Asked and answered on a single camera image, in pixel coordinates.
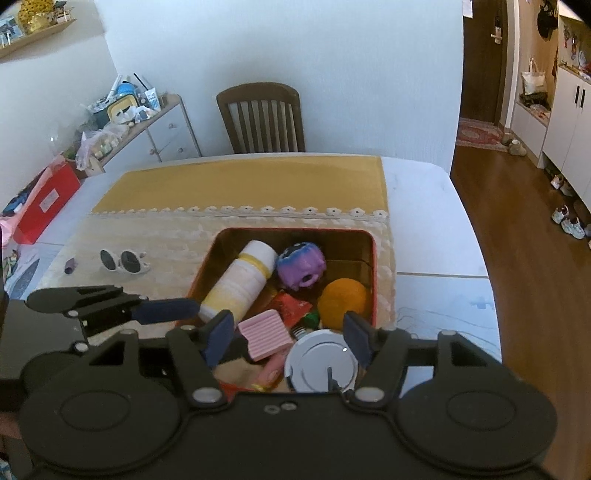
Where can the white sneaker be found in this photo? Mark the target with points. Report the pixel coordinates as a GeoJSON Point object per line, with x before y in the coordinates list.
{"type": "Point", "coordinates": [559, 215]}
{"type": "Point", "coordinates": [574, 227]}

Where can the wooden wall shelf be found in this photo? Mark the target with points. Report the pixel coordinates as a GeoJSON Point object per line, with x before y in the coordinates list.
{"type": "Point", "coordinates": [41, 34]}

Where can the white round lid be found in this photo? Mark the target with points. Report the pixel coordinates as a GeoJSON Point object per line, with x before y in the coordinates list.
{"type": "Point", "coordinates": [321, 364]}

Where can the pink ribbed block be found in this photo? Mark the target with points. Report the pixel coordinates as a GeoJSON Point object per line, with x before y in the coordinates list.
{"type": "Point", "coordinates": [268, 334]}

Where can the white drawer cabinet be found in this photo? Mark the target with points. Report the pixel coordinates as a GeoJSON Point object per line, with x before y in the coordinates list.
{"type": "Point", "coordinates": [171, 134]}

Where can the framed photo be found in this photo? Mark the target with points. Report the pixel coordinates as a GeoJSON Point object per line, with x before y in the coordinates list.
{"type": "Point", "coordinates": [9, 30]}

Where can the orange metal tin box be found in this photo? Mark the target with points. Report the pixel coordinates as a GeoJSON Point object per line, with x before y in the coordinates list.
{"type": "Point", "coordinates": [351, 249]}

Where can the red patterned rug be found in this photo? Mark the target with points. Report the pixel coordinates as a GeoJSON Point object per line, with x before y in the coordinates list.
{"type": "Point", "coordinates": [480, 136]}

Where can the red snack packet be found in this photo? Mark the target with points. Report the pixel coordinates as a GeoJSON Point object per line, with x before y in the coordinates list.
{"type": "Point", "coordinates": [291, 309]}

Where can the clear plastic bag of items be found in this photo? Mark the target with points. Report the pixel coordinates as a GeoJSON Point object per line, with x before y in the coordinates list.
{"type": "Point", "coordinates": [99, 143]}

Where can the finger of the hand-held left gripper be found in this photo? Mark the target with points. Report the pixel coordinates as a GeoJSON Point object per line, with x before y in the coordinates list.
{"type": "Point", "coordinates": [166, 310]}

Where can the red box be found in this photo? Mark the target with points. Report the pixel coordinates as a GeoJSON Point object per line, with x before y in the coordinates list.
{"type": "Point", "coordinates": [46, 203]}

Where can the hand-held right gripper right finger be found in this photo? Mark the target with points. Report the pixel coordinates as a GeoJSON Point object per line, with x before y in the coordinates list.
{"type": "Point", "coordinates": [356, 337]}

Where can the printed paper sheet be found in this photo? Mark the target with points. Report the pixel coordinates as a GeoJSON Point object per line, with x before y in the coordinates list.
{"type": "Point", "coordinates": [23, 274]}

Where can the brown wooden chair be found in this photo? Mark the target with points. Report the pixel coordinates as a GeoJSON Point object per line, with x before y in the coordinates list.
{"type": "Point", "coordinates": [261, 117]}

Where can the white hallway cabinet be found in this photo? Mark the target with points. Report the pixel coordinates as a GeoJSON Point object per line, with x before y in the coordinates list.
{"type": "Point", "coordinates": [568, 129]}

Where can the white carton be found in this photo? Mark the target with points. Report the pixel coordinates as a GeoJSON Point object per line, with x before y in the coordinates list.
{"type": "Point", "coordinates": [151, 98]}

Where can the orange ball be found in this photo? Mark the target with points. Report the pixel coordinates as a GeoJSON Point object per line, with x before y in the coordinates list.
{"type": "Point", "coordinates": [344, 302]}

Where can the black hanging hat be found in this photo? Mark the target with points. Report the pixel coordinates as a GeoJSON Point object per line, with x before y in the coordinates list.
{"type": "Point", "coordinates": [547, 21]}

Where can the purple squishy toy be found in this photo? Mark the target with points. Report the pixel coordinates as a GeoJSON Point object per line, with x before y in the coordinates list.
{"type": "Point", "coordinates": [300, 265]}

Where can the yellow flower bouquet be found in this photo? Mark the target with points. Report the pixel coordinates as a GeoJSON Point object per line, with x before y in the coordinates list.
{"type": "Point", "coordinates": [34, 14]}

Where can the brown wooden door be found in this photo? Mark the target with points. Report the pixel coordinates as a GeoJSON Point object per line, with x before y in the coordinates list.
{"type": "Point", "coordinates": [480, 69]}

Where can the white sunglasses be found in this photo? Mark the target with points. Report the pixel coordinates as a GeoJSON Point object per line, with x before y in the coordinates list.
{"type": "Point", "coordinates": [124, 262]}

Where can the white paper note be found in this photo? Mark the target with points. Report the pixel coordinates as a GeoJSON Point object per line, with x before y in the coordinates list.
{"type": "Point", "coordinates": [467, 7]}

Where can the white and yellow bottle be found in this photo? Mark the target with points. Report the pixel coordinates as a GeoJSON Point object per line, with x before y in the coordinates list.
{"type": "Point", "coordinates": [235, 286]}

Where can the small green plastic toy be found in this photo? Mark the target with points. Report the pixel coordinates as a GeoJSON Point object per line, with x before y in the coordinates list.
{"type": "Point", "coordinates": [313, 319]}

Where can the light shoe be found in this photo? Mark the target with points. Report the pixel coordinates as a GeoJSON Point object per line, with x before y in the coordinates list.
{"type": "Point", "coordinates": [559, 182]}

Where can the white tote bag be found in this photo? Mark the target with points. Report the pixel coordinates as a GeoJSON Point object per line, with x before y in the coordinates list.
{"type": "Point", "coordinates": [533, 83]}

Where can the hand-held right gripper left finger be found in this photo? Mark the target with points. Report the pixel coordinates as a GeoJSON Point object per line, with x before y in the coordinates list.
{"type": "Point", "coordinates": [219, 339]}

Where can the beige slippers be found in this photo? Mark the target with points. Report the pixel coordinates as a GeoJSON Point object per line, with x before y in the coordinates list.
{"type": "Point", "coordinates": [515, 146]}

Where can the person's left forearm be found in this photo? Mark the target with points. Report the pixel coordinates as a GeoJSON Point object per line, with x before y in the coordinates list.
{"type": "Point", "coordinates": [8, 424]}

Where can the blue and yellow bag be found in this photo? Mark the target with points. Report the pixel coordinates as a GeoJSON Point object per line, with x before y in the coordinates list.
{"type": "Point", "coordinates": [121, 100]}

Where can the pink bag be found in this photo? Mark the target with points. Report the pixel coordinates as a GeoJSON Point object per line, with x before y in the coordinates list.
{"type": "Point", "coordinates": [7, 228]}

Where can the small purple tube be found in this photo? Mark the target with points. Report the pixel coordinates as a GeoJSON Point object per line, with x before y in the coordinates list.
{"type": "Point", "coordinates": [70, 266]}

